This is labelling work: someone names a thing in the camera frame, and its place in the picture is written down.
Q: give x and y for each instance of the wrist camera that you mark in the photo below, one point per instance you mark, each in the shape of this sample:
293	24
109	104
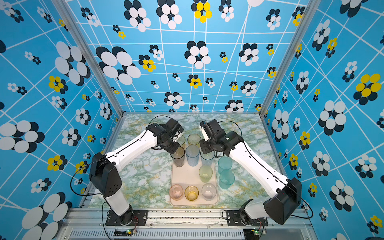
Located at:
211	130
174	128

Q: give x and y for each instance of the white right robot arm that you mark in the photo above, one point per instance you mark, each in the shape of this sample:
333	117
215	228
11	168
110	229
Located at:
285	194

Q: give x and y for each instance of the teal clear glass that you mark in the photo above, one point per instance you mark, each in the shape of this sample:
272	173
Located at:
207	159

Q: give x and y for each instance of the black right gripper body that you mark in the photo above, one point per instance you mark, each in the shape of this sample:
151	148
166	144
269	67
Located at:
208	146

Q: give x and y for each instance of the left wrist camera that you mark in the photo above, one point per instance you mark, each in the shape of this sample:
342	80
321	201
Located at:
174	128

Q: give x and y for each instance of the frosted pink glass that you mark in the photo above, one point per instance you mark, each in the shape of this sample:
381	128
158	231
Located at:
176	192

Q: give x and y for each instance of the aluminium corner post right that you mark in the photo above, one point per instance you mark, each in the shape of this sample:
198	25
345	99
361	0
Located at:
288	57

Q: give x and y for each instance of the blue clear glass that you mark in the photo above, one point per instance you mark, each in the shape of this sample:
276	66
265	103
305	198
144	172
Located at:
193	154

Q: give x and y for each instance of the aluminium front rail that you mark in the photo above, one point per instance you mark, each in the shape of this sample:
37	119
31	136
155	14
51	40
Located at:
205	224

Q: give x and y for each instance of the beige rectangular tray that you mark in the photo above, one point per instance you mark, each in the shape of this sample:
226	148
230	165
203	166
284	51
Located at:
189	176

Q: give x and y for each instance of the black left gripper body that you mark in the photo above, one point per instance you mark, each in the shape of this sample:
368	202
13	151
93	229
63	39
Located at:
171	146

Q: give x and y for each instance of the green circuit board left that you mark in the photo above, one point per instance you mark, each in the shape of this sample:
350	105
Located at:
124	233

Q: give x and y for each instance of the frosted white glass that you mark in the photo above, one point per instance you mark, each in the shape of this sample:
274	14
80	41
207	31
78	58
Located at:
209	191

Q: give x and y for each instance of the aluminium corner post left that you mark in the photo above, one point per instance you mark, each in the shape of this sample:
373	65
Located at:
80	40

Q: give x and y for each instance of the yellow glass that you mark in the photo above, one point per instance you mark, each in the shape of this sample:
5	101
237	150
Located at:
182	141
194	140

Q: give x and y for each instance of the green circuit board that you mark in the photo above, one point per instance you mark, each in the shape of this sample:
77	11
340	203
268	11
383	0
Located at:
124	233
252	234

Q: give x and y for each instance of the olive clear small glass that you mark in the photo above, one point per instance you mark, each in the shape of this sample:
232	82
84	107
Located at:
191	193

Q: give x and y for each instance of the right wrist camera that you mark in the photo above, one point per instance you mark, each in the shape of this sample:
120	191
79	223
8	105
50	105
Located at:
211	130

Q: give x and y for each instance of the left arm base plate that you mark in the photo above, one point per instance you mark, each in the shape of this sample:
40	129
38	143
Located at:
132	218

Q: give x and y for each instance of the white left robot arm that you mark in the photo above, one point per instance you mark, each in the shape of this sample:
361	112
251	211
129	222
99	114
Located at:
105	168

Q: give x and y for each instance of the dark grey clear glass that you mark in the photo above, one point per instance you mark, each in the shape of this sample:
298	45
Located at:
179	157

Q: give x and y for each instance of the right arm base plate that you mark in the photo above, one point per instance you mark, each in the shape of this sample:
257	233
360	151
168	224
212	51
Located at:
234	219

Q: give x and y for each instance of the frosted light green glass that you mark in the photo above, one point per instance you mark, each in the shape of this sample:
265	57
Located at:
205	173

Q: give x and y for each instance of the aluminium corner post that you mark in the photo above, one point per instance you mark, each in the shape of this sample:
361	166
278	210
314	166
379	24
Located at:
80	40
288	57

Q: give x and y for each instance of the green circuit board right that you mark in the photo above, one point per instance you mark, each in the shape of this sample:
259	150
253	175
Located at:
252	234

